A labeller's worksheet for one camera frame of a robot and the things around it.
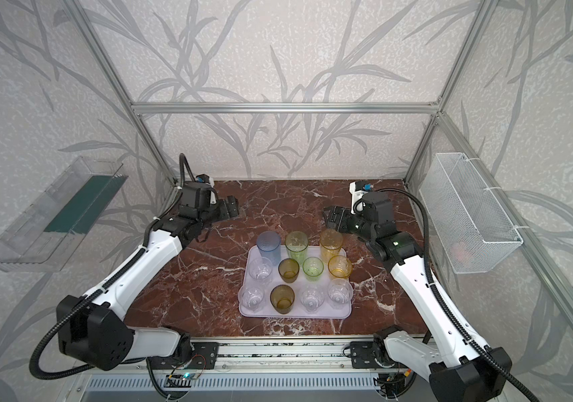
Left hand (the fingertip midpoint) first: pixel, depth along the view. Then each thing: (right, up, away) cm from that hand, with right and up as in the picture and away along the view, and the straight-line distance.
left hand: (229, 203), depth 82 cm
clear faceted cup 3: (+27, -32, +2) cm, 42 cm away
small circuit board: (-10, -49, -12) cm, 52 cm away
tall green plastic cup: (+23, -15, +6) cm, 27 cm away
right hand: (+34, -2, -9) cm, 35 cm away
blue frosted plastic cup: (+12, -16, +9) cm, 22 cm away
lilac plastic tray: (+32, -36, -1) cm, 48 cm away
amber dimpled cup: (+19, -24, +6) cm, 31 cm away
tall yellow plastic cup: (+34, -13, +2) cm, 37 cm away
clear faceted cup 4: (+38, -32, +4) cm, 49 cm away
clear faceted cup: (+9, -24, +7) cm, 27 cm away
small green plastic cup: (+28, -24, +8) cm, 38 cm away
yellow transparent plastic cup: (+38, -23, +7) cm, 45 cm away
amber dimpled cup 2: (+18, -32, 0) cm, 36 cm away
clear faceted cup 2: (+7, -32, +2) cm, 33 cm away
